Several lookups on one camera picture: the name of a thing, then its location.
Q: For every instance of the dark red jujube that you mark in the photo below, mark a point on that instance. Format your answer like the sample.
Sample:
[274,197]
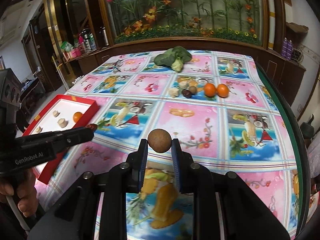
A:
[186,93]

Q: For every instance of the bottles and cups cluster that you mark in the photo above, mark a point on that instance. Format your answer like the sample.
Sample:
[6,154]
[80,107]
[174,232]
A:
[83,44]

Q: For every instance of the brown kiwi-like fruit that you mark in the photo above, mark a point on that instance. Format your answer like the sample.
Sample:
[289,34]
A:
[193,90]

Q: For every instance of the small cream piece far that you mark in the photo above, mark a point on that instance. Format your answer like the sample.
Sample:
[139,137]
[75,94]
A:
[38,129]

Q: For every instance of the cream fruit piece in tray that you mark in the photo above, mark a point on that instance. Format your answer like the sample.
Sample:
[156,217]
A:
[56,113]

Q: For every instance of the orange tangerine in tray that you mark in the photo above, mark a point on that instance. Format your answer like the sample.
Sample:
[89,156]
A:
[77,116]

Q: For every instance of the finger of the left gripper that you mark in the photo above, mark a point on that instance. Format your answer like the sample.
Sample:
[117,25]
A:
[78,135]

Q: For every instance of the dark wooden cabinet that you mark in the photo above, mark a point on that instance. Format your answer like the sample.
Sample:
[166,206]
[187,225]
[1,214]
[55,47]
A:
[67,18]

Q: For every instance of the red white tray box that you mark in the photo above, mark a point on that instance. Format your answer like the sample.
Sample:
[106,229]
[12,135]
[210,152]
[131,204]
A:
[67,105]

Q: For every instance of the left orange tangerine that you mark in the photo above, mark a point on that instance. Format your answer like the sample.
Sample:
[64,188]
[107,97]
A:
[209,90]

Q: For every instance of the green leafy cabbage vegetable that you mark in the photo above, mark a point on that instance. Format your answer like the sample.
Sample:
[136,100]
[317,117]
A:
[175,58]

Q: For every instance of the fruit print tablecloth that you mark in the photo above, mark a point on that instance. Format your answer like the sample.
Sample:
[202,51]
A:
[247,132]

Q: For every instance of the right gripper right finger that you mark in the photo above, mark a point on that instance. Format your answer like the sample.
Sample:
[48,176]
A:
[193,178]

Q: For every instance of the person's left hand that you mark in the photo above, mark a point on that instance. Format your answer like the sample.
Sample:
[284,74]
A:
[25,191]

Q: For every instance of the purple bottles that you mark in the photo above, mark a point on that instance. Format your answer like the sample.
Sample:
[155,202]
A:
[287,49]

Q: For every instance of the artificial flower glass display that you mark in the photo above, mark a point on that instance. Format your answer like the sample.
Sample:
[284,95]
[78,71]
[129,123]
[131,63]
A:
[237,20]

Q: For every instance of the red jujube date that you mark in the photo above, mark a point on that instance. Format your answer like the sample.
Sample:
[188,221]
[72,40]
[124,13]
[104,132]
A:
[93,127]

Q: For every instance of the right orange tangerine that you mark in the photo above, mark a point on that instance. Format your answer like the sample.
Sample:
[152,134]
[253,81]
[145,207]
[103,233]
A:
[222,90]

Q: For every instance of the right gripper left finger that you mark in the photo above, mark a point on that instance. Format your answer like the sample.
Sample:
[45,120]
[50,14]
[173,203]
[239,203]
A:
[126,177]

